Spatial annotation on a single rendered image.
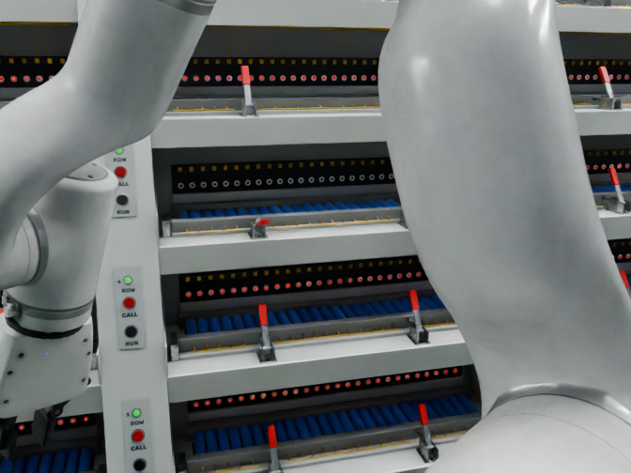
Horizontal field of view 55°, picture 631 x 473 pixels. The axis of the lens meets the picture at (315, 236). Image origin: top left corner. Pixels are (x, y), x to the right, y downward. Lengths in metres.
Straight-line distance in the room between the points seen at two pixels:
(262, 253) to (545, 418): 0.71
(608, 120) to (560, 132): 0.97
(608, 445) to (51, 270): 0.46
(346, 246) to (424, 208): 0.70
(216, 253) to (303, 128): 0.25
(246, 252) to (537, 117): 0.72
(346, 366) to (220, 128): 0.44
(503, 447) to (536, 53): 0.19
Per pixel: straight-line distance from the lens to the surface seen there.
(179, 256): 0.97
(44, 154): 0.51
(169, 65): 0.51
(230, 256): 0.98
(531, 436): 0.32
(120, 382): 0.98
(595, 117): 1.28
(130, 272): 0.97
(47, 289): 0.62
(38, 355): 0.67
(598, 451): 0.33
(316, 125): 1.03
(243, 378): 1.00
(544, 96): 0.32
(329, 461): 1.10
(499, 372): 0.40
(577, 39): 1.56
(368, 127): 1.06
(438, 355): 1.09
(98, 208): 0.59
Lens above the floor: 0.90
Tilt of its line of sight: 2 degrees up
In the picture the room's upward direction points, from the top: 4 degrees counter-clockwise
